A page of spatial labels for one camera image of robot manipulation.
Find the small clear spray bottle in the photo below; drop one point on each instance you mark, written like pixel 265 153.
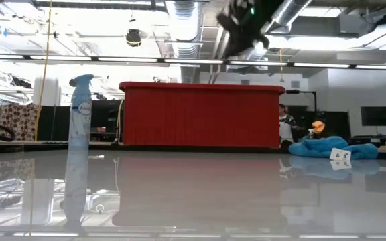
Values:
pixel 311 134

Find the white cylinder column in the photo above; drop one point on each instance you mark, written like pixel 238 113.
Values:
pixel 47 93

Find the small black monitor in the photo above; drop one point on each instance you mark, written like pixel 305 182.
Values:
pixel 377 116

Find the smooth silver ventilation duct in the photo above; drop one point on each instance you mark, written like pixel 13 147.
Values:
pixel 287 13

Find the red plastic laundry basket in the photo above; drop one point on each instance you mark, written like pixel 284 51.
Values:
pixel 199 117

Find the orange cloth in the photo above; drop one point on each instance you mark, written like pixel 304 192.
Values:
pixel 318 126

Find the tan wooden desk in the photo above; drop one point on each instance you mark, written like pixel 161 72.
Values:
pixel 18 142

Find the corrugated silver duct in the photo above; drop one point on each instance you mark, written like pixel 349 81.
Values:
pixel 184 26

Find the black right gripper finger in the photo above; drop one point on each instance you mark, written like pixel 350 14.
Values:
pixel 236 48

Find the black ceiling dome device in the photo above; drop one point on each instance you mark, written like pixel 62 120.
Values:
pixel 133 38

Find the wide black monitor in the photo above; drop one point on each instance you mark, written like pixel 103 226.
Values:
pixel 338 124

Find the person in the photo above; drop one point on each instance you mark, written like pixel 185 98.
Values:
pixel 285 129

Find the light blue air freshener bottle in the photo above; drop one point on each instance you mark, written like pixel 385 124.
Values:
pixel 79 124

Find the blue garment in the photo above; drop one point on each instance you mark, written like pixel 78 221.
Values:
pixel 313 149

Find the brown dotted cloth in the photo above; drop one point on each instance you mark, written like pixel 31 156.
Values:
pixel 18 122

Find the black partition panel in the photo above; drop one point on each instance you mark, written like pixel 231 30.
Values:
pixel 54 124

